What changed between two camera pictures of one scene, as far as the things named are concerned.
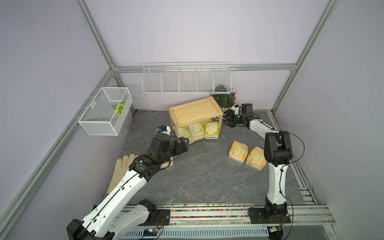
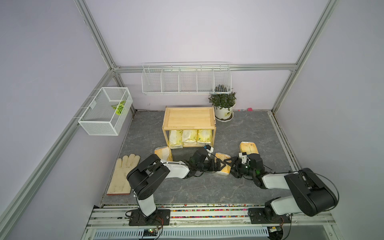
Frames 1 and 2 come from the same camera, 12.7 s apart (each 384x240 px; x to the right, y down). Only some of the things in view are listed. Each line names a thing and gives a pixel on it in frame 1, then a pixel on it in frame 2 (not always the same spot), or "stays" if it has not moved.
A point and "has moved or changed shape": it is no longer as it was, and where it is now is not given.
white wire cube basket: (104, 115) stays
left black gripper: (184, 146) → (212, 168)
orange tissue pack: (256, 159) has moved or changed shape
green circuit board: (150, 232) stays
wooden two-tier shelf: (202, 110) has moved or changed shape
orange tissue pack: (238, 151) → (226, 170)
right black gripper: (232, 123) → (233, 161)
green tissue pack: (197, 131) has moved or changed shape
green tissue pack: (187, 132) has moved or changed shape
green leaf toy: (119, 107) stays
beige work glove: (121, 168) stays
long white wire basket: (189, 77) stays
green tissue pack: (211, 130) → (204, 137)
